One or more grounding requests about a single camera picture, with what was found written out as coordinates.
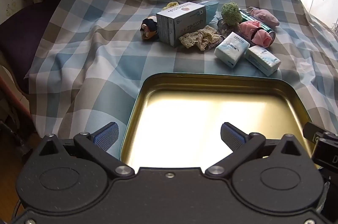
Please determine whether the pink face mask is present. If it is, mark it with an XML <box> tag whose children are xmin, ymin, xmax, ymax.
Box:
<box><xmin>239</xmin><ymin>21</ymin><xmax>275</xmax><ymax>48</ymax></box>

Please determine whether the white tissue pack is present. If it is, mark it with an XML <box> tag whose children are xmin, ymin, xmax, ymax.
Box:
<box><xmin>245</xmin><ymin>45</ymin><xmax>281</xmax><ymax>76</ymax></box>
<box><xmin>214</xmin><ymin>32</ymin><xmax>250</xmax><ymax>67</ymax></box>

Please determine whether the dark purple upholstered chair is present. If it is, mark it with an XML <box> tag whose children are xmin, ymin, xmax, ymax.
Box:
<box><xmin>0</xmin><ymin>0</ymin><xmax>93</xmax><ymax>98</ymax></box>

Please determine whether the beige lace scrunchie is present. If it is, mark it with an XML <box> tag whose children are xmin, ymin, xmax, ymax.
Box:
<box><xmin>179</xmin><ymin>26</ymin><xmax>225</xmax><ymax>51</ymax></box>

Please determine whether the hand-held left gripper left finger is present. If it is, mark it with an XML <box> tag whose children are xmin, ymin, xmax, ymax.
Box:
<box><xmin>39</xmin><ymin>122</ymin><xmax>135</xmax><ymax>179</ymax></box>

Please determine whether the gold metal tin tray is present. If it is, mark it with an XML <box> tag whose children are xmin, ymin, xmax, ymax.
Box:
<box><xmin>120</xmin><ymin>73</ymin><xmax>321</xmax><ymax>169</ymax></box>

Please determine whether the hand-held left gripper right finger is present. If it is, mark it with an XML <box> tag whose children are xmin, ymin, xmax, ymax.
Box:
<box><xmin>205</xmin><ymin>122</ymin><xmax>301</xmax><ymax>178</ymax></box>

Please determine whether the green round scrubber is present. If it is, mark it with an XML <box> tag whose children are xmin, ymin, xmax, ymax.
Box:
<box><xmin>221</xmin><ymin>2</ymin><xmax>242</xmax><ymax>26</ymax></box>

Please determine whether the yellow towel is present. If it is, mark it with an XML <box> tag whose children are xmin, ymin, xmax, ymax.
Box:
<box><xmin>163</xmin><ymin>1</ymin><xmax>180</xmax><ymax>10</ymax></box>

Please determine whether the small plush toy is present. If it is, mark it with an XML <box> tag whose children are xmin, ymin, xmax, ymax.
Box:
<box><xmin>140</xmin><ymin>16</ymin><xmax>159</xmax><ymax>41</ymax></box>

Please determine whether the grey white cardboard box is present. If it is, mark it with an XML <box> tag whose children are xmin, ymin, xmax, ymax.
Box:
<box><xmin>156</xmin><ymin>2</ymin><xmax>207</xmax><ymax>48</ymax></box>

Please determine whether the mesh sachet pouch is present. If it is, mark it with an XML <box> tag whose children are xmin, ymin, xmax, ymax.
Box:
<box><xmin>217</xmin><ymin>11</ymin><xmax>239</xmax><ymax>35</ymax></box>

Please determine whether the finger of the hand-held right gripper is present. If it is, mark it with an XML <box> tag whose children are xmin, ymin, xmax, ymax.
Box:
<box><xmin>303</xmin><ymin>122</ymin><xmax>326</xmax><ymax>145</ymax></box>

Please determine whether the blue face mask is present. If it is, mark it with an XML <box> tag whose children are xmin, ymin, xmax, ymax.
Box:
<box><xmin>199</xmin><ymin>0</ymin><xmax>219</xmax><ymax>25</ymax></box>

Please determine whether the green drink can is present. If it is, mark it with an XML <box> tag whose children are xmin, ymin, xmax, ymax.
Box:
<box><xmin>239</xmin><ymin>9</ymin><xmax>276</xmax><ymax>41</ymax></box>

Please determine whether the pink drawstring pouch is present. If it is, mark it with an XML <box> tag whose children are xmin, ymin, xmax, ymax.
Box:
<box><xmin>248</xmin><ymin>8</ymin><xmax>280</xmax><ymax>27</ymax></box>

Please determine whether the blue beige checked tablecloth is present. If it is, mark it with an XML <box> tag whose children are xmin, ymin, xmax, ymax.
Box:
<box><xmin>24</xmin><ymin>0</ymin><xmax>338</xmax><ymax>161</ymax></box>

